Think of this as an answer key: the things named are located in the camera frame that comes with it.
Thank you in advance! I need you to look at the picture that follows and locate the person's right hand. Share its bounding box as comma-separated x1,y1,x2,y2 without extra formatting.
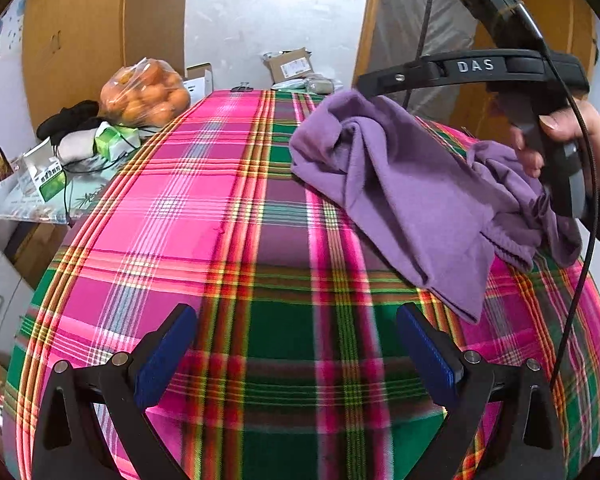
509,101,600,190

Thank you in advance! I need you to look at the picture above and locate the wooden door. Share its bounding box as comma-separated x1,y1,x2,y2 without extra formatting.
356,0,593,142

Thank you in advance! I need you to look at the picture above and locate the pink plaid tablecloth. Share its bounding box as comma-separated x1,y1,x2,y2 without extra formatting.
3,91,600,479

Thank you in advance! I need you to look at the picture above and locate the bag of oranges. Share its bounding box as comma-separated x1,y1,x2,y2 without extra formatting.
99,58,192,128

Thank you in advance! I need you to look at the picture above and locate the green white medicine box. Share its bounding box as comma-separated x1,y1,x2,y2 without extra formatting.
21,139,67,203

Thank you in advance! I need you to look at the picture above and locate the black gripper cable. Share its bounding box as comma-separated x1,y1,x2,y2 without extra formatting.
517,1,600,391

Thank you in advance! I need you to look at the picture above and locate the wooden wardrobe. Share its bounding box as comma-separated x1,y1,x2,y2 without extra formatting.
22,0,185,126

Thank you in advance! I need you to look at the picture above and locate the black cloth bundle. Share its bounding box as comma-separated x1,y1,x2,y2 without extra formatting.
36,100,105,146

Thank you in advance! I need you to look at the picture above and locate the white cloth bundle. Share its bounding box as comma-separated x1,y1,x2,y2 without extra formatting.
56,128,97,165

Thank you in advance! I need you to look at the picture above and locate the green white carton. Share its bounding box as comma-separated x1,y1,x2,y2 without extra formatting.
94,122,140,162

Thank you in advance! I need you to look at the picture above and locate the purple garment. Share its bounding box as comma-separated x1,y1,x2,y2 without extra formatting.
289,91,582,323

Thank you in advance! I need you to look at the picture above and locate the brown cardboard parcel box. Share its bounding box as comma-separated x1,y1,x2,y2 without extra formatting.
262,48,313,84

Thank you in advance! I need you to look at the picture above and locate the white open box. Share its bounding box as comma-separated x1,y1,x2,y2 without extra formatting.
183,63,213,105

